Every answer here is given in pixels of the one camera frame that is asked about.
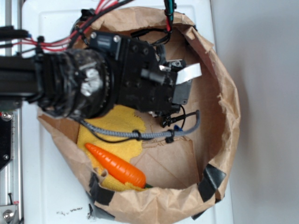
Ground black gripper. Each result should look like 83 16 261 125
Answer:
89 31 178 114

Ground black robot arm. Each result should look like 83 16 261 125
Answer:
0 31 180 120

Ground yellow cloth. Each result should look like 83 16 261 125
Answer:
76 104 150 192

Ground black tape back left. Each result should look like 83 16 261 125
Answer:
69 7 94 46

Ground black tape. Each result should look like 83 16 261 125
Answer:
69 7 94 46
88 173 115 221
191 164 227 220

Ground orange plastic carrot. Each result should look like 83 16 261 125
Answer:
85 143 152 189

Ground brown paper bag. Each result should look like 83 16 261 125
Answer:
38 12 241 224

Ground black tape front right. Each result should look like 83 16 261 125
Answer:
191 164 227 220

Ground black tape front left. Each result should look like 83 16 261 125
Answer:
88 173 115 221

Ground grey camera module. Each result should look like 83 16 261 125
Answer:
160 59 193 105

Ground white ribbon cable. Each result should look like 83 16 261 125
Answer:
175 63 202 85

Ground grey braided cable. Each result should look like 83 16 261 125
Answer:
79 109 201 141

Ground red black wire bundle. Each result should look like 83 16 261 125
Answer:
0 0 178 56

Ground black mounting bracket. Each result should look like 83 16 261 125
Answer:
0 112 13 171

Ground metal rail frame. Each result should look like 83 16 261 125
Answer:
0 0 24 224

